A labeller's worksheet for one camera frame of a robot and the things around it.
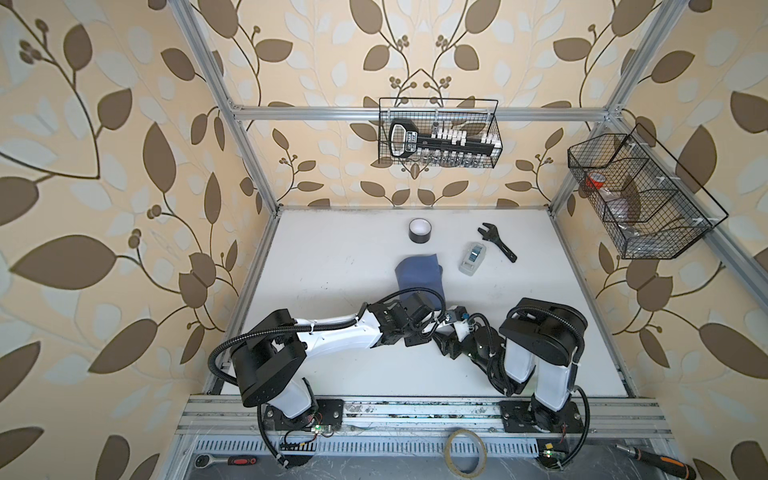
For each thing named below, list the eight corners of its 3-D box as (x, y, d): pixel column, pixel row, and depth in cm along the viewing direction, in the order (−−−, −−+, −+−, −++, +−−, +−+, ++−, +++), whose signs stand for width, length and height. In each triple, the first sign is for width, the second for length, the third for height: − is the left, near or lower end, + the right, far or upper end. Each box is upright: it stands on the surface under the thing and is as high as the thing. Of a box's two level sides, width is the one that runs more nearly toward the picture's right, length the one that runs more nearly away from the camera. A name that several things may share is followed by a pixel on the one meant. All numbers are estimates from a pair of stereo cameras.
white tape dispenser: (457, 272, 103) (459, 265, 100) (464, 245, 111) (466, 239, 108) (478, 278, 102) (481, 271, 99) (484, 251, 109) (487, 244, 106)
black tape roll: (408, 243, 113) (409, 236, 109) (408, 225, 119) (408, 217, 115) (432, 243, 113) (433, 236, 109) (430, 225, 119) (431, 217, 115)
